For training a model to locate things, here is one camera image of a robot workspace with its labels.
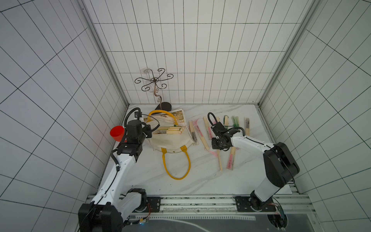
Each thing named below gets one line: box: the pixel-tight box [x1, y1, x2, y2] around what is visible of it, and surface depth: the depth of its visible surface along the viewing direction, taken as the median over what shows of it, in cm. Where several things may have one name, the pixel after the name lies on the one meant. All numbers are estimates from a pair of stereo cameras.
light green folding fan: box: [223, 115, 229, 130], surface depth 110 cm
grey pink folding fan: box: [243, 116, 251, 137], surface depth 109 cm
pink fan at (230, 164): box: [226, 146, 237, 171], surface depth 89 cm
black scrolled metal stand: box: [134, 67, 174, 112], surface depth 94 cm
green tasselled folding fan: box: [231, 115, 240, 128], surface depth 109 cm
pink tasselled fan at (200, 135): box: [193, 118, 211, 152], surface depth 102 cm
